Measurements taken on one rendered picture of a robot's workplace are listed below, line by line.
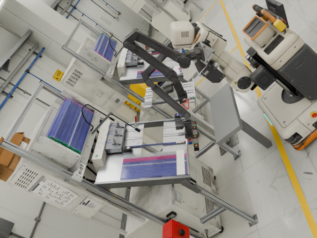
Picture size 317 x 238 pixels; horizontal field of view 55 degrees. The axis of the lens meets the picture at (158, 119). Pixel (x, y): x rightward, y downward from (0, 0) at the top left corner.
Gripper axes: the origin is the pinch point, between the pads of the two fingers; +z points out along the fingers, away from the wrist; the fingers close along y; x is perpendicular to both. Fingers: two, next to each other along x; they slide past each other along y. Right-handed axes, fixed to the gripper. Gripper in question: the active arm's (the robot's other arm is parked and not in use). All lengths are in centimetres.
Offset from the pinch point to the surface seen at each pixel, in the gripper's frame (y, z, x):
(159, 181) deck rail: 37.1, 3.2, -24.3
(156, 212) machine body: 36, 43, -32
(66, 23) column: -330, 0, -199
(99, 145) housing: 3, -6, -73
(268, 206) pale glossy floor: 34, 45, 56
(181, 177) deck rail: 37.0, 1.0, -7.5
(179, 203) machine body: 33, 36, -13
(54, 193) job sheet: 38, 7, -106
